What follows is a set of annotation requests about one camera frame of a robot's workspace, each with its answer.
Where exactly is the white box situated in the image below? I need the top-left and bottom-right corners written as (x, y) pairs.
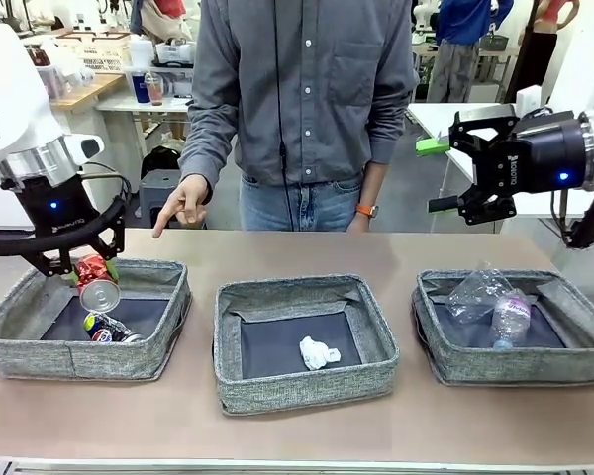
top-left (517, 86), bottom-right (542, 116)

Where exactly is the wooden desk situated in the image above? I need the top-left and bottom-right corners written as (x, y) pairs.
top-left (49, 73), bottom-right (126, 111)

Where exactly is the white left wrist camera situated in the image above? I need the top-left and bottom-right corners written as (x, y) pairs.
top-left (64, 133), bottom-right (106, 165)

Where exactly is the person's left hand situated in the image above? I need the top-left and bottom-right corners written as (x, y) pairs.
top-left (346, 212), bottom-right (375, 233)

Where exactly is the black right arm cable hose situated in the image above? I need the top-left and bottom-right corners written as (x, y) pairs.
top-left (548, 165), bottom-right (594, 251)

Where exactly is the clear cup with red drink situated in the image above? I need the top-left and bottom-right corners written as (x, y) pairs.
top-left (148, 72), bottom-right (166, 108)

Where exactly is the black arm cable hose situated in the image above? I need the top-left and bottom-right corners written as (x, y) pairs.
top-left (0, 175), bottom-right (133, 258)
top-left (548, 165), bottom-right (594, 251)

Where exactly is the person's right hand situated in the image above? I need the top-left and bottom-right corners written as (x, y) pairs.
top-left (151, 172), bottom-right (214, 239)

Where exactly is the white table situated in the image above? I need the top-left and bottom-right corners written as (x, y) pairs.
top-left (404, 101), bottom-right (594, 235)

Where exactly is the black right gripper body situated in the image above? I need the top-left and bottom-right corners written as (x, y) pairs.
top-left (474, 111), bottom-right (588, 195)

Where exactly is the beige slatted crate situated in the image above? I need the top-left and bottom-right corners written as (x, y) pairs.
top-left (53, 32), bottom-right (131, 75)

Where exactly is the black bag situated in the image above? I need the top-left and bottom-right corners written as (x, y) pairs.
top-left (141, 145), bottom-right (182, 173)

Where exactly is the clear plastic cup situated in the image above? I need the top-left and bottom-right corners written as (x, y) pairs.
top-left (445, 266), bottom-right (516, 326)

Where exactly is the white plastic bottle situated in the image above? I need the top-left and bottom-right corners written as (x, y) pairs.
top-left (128, 34), bottom-right (154, 70)

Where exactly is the person in grey shirt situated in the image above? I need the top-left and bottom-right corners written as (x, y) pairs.
top-left (177, 0), bottom-right (420, 233)

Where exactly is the white paper ball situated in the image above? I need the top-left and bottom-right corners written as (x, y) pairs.
top-left (299, 335), bottom-right (343, 371)

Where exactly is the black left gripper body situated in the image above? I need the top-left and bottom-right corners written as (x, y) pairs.
top-left (18, 172), bottom-right (111, 258)

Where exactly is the person's left forearm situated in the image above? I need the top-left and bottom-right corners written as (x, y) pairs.
top-left (358, 98), bottom-right (418, 208)

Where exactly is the grey plastic stool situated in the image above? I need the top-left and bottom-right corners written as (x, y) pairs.
top-left (138, 170), bottom-right (189, 232)

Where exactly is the person in blue shirt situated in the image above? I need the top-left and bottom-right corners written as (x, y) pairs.
top-left (428, 0), bottom-right (514, 103)

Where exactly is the crushed clear plastic bottle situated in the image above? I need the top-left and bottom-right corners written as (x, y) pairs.
top-left (489, 289), bottom-right (536, 350)

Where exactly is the person's right forearm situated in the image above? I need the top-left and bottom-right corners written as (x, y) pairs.
top-left (177, 98), bottom-right (239, 185)

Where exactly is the crushed red soda can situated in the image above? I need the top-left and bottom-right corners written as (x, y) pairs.
top-left (75, 253), bottom-right (123, 313)

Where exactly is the crushed black soda can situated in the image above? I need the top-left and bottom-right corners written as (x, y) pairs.
top-left (82, 311), bottom-right (146, 344)

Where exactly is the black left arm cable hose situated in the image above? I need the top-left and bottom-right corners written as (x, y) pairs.
top-left (0, 175), bottom-right (133, 258)

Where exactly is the thin black microphone wire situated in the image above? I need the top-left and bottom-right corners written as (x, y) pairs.
top-left (272, 0), bottom-right (298, 232)

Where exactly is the grey fabric basket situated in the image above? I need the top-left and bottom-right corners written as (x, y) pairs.
top-left (212, 274), bottom-right (400, 416)
top-left (410, 268), bottom-right (594, 387)
top-left (0, 256), bottom-right (193, 382)

